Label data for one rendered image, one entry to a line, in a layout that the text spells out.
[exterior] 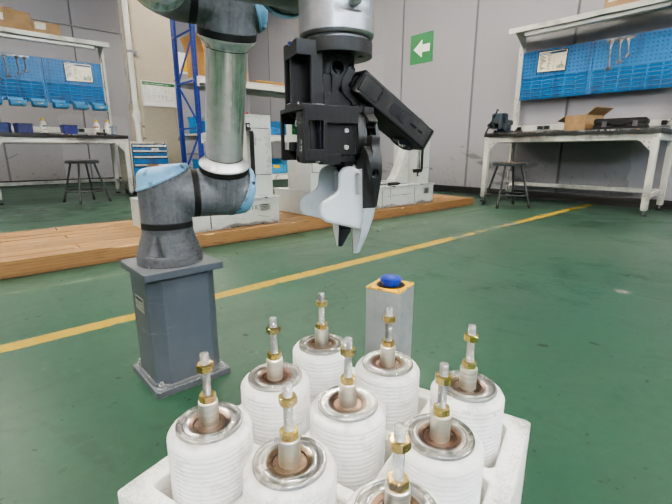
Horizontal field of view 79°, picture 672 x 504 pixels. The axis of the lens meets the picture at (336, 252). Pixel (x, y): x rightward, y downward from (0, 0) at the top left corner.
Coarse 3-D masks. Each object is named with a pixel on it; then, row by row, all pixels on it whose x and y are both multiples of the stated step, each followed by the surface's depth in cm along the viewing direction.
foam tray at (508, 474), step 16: (352, 368) 74; (512, 416) 60; (512, 432) 57; (528, 432) 57; (256, 448) 54; (512, 448) 54; (160, 464) 51; (384, 464) 57; (496, 464) 51; (512, 464) 51; (144, 480) 49; (160, 480) 49; (496, 480) 49; (512, 480) 49; (128, 496) 46; (144, 496) 46; (160, 496) 46; (480, 496) 50; (496, 496) 46; (512, 496) 47
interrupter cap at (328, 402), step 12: (324, 396) 53; (336, 396) 53; (360, 396) 53; (372, 396) 53; (324, 408) 50; (336, 408) 50; (360, 408) 50; (372, 408) 50; (336, 420) 48; (348, 420) 48; (360, 420) 48
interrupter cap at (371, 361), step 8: (376, 352) 64; (400, 352) 64; (368, 360) 62; (376, 360) 62; (400, 360) 62; (408, 360) 62; (368, 368) 59; (376, 368) 59; (384, 368) 60; (392, 368) 60; (400, 368) 59; (408, 368) 59; (384, 376) 58; (392, 376) 58
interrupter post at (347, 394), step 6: (342, 384) 50; (354, 384) 50; (342, 390) 50; (348, 390) 50; (354, 390) 50; (342, 396) 51; (348, 396) 50; (354, 396) 51; (342, 402) 51; (348, 402) 50; (354, 402) 51; (348, 408) 51
